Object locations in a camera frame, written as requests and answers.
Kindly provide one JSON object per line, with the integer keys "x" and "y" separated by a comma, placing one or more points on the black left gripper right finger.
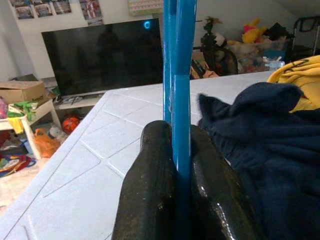
{"x": 215, "y": 200}

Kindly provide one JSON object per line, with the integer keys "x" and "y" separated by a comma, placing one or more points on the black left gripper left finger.
{"x": 147, "y": 187}

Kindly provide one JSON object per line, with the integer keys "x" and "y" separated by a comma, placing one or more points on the navy blue garment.
{"x": 270, "y": 150}

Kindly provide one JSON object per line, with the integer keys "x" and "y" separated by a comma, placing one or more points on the blue plastic hanger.
{"x": 181, "y": 100}

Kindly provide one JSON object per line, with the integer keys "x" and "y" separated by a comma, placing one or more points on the orange ball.
{"x": 71, "y": 124}

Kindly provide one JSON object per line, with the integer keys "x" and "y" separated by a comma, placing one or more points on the orange plastic bag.
{"x": 46, "y": 145}

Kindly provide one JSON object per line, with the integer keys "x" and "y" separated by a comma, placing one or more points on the small white plastic table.
{"x": 46, "y": 107}

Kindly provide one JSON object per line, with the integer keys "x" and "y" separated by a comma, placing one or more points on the black flat television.
{"x": 100, "y": 57}

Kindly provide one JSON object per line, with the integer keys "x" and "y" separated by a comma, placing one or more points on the black round chair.
{"x": 233, "y": 62}

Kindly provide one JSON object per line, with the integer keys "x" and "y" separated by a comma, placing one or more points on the small yellow cloth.
{"x": 16, "y": 125}

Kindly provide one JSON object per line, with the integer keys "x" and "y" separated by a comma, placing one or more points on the clear box of toys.
{"x": 260, "y": 60}

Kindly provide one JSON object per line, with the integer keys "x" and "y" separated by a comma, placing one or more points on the green white packet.
{"x": 22, "y": 107}

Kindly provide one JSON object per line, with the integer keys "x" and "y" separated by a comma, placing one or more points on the yellow garment with black print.
{"x": 300, "y": 77}

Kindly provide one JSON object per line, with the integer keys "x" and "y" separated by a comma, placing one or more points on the brown cardboard box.
{"x": 22, "y": 92}

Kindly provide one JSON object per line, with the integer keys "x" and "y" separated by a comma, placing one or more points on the artificial flower plant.
{"x": 210, "y": 37}

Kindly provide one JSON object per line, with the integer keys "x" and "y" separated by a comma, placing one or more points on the yellow pink plush toy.
{"x": 252, "y": 35}

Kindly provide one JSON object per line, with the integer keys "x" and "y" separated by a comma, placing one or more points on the black clothes pile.
{"x": 277, "y": 31}

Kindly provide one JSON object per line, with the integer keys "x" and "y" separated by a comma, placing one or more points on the tall photo poster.
{"x": 91, "y": 12}

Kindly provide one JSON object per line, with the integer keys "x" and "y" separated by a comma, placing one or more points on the green patterned wall picture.
{"x": 145, "y": 7}

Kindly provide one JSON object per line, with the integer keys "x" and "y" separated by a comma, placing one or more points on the black tubular frame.
{"x": 296, "y": 27}

